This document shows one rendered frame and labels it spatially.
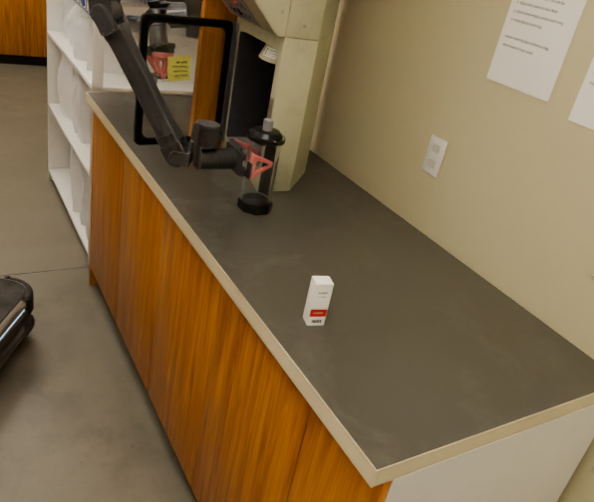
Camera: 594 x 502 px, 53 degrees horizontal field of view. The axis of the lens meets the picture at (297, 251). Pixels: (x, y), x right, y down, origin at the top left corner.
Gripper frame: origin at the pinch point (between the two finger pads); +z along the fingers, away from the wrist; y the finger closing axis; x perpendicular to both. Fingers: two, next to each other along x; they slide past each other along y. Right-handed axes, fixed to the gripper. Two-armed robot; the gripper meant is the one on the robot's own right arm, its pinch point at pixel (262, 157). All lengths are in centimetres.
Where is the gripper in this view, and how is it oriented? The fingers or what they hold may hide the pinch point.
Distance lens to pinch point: 171.2
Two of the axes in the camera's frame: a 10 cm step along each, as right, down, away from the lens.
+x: -1.8, 8.7, 4.6
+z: 8.6, -0.9, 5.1
